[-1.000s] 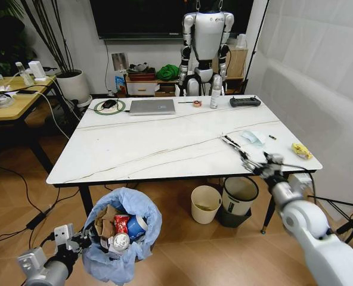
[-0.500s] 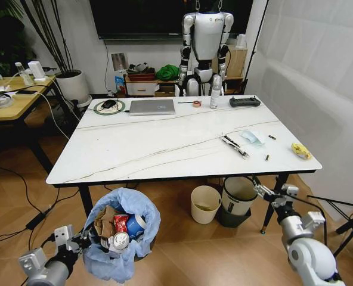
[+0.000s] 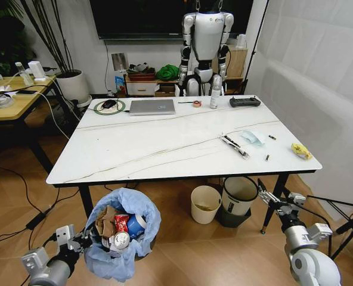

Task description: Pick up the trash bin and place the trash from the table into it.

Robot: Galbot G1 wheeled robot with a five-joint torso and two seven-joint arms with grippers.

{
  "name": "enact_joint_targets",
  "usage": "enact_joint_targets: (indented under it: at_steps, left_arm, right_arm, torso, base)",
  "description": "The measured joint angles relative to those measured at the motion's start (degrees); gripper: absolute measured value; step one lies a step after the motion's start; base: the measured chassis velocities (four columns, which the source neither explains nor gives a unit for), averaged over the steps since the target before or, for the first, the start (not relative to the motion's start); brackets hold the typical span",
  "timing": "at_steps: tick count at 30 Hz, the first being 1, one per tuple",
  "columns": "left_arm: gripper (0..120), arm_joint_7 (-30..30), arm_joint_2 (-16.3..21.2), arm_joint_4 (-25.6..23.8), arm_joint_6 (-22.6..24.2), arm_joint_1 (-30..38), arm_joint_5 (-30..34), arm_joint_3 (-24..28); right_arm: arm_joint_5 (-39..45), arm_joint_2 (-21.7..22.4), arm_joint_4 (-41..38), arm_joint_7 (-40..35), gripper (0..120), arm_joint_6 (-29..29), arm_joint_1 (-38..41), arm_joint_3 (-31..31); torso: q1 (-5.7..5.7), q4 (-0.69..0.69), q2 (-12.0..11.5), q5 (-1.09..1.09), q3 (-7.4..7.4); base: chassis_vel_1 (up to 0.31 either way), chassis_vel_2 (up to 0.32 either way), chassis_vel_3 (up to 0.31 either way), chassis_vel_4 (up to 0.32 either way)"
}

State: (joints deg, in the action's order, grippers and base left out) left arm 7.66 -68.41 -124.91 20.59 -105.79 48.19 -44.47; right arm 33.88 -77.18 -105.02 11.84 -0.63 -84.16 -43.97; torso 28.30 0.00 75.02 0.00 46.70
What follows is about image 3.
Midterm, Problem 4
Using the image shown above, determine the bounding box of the round green-rimmed mouse pad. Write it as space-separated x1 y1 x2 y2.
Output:
93 99 128 115

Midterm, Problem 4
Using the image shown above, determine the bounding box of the black power adapter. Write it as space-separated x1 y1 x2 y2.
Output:
25 208 52 231

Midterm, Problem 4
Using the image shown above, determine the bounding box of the translucent white container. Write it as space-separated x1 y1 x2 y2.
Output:
236 33 249 50

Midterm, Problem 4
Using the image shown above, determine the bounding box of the wooden side table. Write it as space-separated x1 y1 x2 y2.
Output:
0 73 82 173

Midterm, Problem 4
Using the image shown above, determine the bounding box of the pen in clear packaging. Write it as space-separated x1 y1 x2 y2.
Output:
219 134 251 160

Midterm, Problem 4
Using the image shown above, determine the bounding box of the silver laptop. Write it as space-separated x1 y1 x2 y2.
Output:
129 99 177 116

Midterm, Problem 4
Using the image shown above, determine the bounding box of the cream waste bin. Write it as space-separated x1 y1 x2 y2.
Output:
190 185 222 225

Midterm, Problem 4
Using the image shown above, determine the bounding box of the blue face mask wrapper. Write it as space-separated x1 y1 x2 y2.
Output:
240 129 267 147

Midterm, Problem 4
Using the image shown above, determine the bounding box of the white bin with dark rim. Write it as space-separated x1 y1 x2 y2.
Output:
221 176 259 216

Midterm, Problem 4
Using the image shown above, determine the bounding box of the white box device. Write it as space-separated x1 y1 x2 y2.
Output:
27 60 47 82

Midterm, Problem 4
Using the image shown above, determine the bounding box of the white plant pot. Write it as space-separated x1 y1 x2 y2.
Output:
55 69 93 105

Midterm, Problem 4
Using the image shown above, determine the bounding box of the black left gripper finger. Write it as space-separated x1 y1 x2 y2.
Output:
73 228 93 244
78 238 95 250

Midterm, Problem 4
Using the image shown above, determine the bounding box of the silver drink can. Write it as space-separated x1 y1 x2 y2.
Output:
110 231 131 253

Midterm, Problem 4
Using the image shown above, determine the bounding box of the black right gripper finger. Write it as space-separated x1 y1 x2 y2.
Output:
275 204 294 217
256 178 281 205

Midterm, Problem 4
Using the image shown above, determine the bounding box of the tall green plant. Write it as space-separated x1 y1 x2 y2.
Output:
0 0 76 75

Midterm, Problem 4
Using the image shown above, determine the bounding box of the wooden cabinet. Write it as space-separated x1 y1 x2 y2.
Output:
221 45 249 90

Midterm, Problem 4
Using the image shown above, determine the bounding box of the blue and red bag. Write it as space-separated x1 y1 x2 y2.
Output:
114 75 126 97

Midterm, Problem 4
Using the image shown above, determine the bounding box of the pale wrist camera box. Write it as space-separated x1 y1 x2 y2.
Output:
55 225 76 248
287 192 307 207

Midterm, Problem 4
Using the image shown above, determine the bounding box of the black tripod stand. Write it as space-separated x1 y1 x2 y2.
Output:
306 194 353 260

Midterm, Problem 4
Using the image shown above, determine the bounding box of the crumpled yellow wrapper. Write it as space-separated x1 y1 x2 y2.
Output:
290 142 313 160

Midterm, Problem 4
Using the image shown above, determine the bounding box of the white humanoid robot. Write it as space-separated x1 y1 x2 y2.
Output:
176 0 234 97

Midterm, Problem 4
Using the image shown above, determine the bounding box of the black television screen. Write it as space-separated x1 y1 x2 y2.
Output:
88 0 255 41

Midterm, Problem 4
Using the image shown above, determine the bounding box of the green cloth bundle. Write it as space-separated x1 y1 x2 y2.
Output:
155 64 181 81

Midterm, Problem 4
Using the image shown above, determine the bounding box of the open cardboard box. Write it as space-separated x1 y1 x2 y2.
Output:
154 83 177 97

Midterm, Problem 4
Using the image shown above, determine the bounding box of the red snack wrapper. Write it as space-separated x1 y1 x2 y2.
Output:
113 214 130 233

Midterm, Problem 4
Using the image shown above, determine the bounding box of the white cable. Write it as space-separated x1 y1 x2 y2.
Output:
0 67 76 141

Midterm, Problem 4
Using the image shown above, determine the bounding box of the black bin with blue bag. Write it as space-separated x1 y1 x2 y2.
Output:
83 186 162 283

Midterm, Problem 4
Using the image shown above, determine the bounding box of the white spray bottle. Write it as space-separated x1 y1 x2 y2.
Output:
209 79 221 110

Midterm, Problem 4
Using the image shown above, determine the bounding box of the blue paper cup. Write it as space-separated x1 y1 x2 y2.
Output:
126 213 147 239

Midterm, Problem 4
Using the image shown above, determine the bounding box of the crumpled brown paper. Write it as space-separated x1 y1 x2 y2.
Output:
94 205 117 239

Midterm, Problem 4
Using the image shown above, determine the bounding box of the low white cabinet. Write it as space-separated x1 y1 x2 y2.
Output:
124 74 180 97

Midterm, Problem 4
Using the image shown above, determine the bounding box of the black handheld controller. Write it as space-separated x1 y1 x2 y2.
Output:
229 97 258 108

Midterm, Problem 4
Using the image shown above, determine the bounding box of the white photo backdrop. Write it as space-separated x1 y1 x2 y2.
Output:
244 0 353 215

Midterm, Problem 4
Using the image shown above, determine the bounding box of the white marble table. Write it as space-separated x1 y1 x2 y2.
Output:
45 94 323 236

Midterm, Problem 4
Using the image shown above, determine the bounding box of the grey tape roll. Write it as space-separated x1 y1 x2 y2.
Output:
0 94 16 109

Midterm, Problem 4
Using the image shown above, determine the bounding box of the silver wall plate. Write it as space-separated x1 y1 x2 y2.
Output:
111 52 128 72

